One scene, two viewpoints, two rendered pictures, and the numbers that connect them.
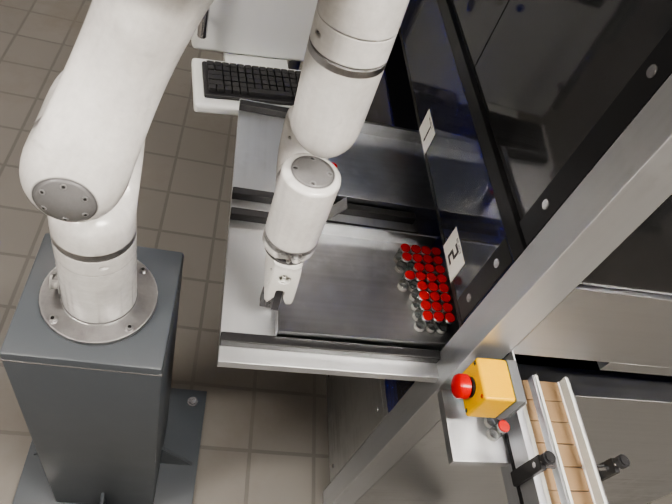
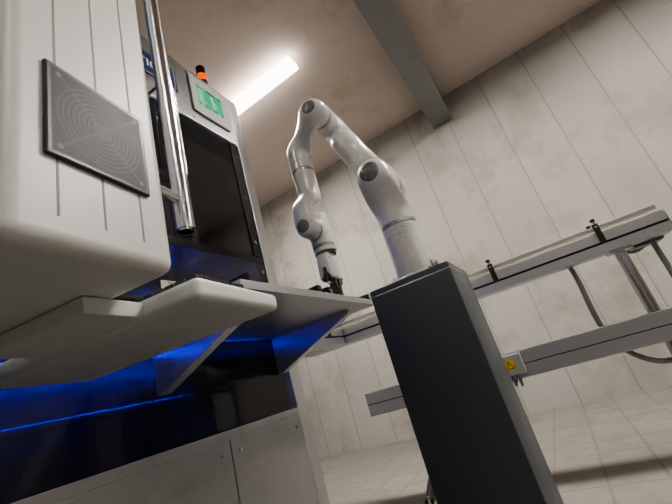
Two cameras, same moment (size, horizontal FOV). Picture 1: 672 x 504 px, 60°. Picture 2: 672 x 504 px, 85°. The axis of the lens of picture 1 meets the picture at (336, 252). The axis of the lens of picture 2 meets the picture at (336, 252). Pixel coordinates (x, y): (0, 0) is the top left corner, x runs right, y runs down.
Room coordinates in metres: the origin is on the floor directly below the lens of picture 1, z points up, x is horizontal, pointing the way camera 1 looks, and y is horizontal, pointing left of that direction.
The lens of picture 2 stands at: (1.46, 0.99, 0.63)
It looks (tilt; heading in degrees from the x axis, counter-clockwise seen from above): 19 degrees up; 225
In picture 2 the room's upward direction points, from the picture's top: 17 degrees counter-clockwise
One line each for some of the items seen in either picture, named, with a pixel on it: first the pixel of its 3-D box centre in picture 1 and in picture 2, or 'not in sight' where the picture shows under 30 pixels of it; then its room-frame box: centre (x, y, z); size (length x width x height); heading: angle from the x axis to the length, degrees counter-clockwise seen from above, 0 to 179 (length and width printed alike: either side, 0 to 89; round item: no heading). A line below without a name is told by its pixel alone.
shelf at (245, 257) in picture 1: (342, 224); (262, 322); (0.86, 0.01, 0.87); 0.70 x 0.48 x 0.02; 21
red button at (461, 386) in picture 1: (464, 386); not in sight; (0.52, -0.27, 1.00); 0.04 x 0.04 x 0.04; 21
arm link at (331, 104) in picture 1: (318, 129); (307, 203); (0.61, 0.09, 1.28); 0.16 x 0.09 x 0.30; 20
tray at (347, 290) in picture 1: (363, 283); not in sight; (0.71, -0.07, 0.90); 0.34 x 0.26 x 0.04; 111
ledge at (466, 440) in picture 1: (480, 427); not in sight; (0.54, -0.36, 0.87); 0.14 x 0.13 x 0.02; 111
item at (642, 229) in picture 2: not in sight; (452, 291); (-0.33, -0.03, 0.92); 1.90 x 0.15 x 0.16; 111
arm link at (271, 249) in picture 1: (290, 239); (325, 251); (0.58, 0.07, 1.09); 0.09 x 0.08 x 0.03; 21
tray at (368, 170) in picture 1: (371, 165); not in sight; (1.04, 0.00, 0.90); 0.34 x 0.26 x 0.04; 111
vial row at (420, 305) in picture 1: (417, 286); not in sight; (0.75, -0.18, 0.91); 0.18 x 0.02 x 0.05; 21
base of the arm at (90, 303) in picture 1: (97, 266); (409, 254); (0.48, 0.34, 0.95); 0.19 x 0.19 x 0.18
